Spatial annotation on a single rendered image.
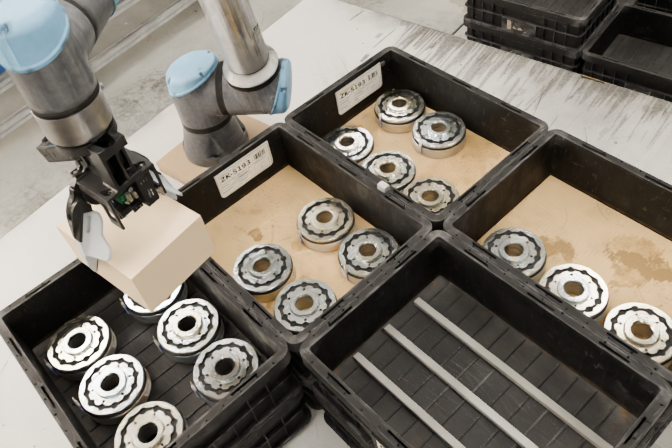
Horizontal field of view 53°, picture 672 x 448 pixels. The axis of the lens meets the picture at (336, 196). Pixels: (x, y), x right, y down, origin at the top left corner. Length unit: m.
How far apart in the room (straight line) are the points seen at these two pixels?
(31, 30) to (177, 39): 2.72
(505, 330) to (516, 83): 0.77
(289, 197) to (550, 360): 0.55
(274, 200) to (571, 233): 0.54
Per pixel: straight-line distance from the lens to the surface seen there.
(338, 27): 1.94
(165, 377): 1.14
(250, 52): 1.33
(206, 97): 1.45
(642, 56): 2.36
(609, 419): 1.05
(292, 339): 0.99
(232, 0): 1.24
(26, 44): 0.71
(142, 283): 0.89
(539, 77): 1.72
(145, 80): 3.21
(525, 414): 1.04
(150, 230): 0.91
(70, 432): 1.04
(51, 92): 0.74
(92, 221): 0.88
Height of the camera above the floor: 1.77
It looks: 47 degrees down
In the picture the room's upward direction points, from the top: 11 degrees counter-clockwise
